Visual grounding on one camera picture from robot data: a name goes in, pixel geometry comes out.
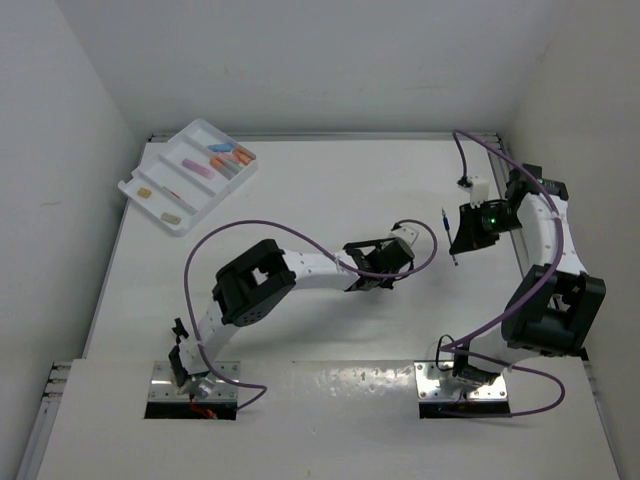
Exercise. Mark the white compartment tray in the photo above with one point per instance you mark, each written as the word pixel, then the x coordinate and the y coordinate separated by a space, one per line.
pixel 164 168

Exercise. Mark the blue pen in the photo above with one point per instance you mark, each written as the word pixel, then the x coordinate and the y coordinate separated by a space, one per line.
pixel 447 228

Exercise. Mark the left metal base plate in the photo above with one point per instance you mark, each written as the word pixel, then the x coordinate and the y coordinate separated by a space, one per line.
pixel 163 387

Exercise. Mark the orange capped white highlighter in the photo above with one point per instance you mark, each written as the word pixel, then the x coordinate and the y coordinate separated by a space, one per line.
pixel 220 163

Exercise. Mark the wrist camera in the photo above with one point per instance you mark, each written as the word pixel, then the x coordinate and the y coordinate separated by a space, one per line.
pixel 478 189
pixel 407 234

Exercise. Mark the red pen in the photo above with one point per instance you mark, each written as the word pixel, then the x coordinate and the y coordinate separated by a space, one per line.
pixel 178 198

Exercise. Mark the purple pink highlighter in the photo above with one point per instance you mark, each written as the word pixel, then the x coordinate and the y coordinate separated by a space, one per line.
pixel 197 168

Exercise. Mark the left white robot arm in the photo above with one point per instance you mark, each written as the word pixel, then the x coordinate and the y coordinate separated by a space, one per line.
pixel 248 288

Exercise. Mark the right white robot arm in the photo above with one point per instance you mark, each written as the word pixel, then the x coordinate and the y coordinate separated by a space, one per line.
pixel 555 305

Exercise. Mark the yellow eraser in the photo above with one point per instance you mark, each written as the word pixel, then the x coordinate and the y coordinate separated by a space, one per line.
pixel 144 193

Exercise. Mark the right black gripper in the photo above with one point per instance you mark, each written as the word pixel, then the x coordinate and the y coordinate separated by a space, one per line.
pixel 469 237

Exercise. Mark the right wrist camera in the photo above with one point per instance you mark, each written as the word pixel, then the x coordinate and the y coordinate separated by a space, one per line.
pixel 478 189

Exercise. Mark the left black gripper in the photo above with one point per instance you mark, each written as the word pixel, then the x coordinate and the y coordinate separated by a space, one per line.
pixel 386 284

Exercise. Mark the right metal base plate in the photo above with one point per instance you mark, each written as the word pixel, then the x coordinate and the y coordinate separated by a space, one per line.
pixel 436 385

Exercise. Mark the white eraser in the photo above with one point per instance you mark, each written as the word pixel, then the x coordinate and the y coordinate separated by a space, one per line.
pixel 169 218

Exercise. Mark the metal base plate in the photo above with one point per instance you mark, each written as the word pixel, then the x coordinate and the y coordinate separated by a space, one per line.
pixel 163 387
pixel 436 385

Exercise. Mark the blue highlighter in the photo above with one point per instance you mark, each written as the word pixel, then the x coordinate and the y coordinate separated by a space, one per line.
pixel 224 148

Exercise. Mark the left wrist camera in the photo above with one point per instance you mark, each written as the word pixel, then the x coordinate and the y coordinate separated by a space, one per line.
pixel 407 234

